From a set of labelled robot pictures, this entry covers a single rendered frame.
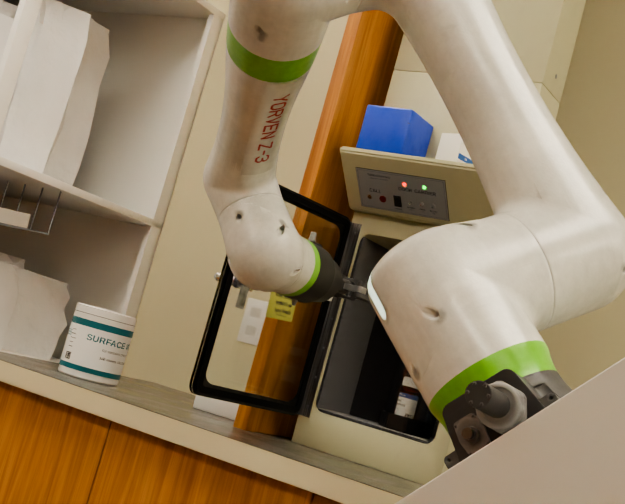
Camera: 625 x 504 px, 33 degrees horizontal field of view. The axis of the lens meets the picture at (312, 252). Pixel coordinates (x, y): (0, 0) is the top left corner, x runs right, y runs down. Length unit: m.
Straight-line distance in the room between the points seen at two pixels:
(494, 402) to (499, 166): 0.35
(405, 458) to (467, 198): 0.49
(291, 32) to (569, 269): 0.41
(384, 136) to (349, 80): 0.18
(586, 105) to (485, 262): 1.44
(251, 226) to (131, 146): 1.62
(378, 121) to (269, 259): 0.61
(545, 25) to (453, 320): 1.14
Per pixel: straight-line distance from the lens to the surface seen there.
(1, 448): 2.15
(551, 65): 2.04
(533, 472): 0.86
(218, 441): 1.78
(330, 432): 2.02
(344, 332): 2.06
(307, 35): 1.21
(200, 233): 2.82
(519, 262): 1.04
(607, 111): 2.42
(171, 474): 1.87
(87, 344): 2.19
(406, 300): 1.01
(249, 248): 1.45
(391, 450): 1.95
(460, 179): 1.89
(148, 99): 3.07
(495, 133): 1.14
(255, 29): 1.20
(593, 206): 1.11
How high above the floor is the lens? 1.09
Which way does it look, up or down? 6 degrees up
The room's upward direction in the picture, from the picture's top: 16 degrees clockwise
